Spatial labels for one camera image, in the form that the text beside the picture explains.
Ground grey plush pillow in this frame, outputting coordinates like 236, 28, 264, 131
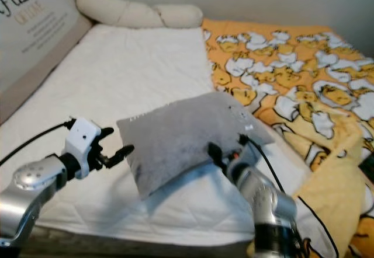
116, 92, 276, 200

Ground yellow cartoon egg blanket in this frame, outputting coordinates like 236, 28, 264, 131
202, 18, 374, 258

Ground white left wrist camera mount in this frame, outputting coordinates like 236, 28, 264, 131
64, 120, 101, 180

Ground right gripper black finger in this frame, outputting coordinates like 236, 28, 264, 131
207, 143, 229, 169

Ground white quilted mattress pad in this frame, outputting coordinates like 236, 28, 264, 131
0, 25, 317, 248

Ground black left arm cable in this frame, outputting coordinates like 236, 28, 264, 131
0, 120, 77, 166

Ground grey bed base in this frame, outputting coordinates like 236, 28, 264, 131
0, 223, 253, 258

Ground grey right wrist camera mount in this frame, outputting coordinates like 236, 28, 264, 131
227, 146, 255, 175

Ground dark red-green cover book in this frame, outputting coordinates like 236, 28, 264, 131
359, 152, 374, 180

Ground printed grey headboard cushion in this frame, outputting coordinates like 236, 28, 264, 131
0, 0, 94, 122

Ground cream bolster pillow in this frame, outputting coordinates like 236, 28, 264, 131
76, 0, 204, 29

